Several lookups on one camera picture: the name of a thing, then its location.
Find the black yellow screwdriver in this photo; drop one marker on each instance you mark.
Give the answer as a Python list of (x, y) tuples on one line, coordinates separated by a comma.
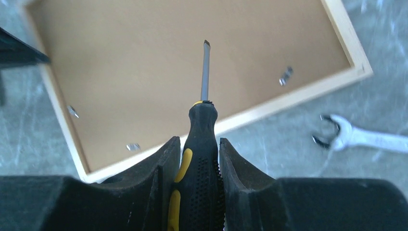
[(197, 201)]

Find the silver open-end wrench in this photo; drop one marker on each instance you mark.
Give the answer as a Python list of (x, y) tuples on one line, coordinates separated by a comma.
[(349, 135)]

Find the wooden picture frame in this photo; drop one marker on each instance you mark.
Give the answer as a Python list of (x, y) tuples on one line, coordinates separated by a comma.
[(124, 73)]

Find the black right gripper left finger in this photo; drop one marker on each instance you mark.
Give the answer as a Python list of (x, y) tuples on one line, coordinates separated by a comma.
[(136, 199)]

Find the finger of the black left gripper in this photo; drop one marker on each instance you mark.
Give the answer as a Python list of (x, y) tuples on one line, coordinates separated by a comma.
[(15, 53)]

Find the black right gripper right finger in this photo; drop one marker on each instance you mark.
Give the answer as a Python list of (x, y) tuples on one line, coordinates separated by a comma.
[(257, 202)]

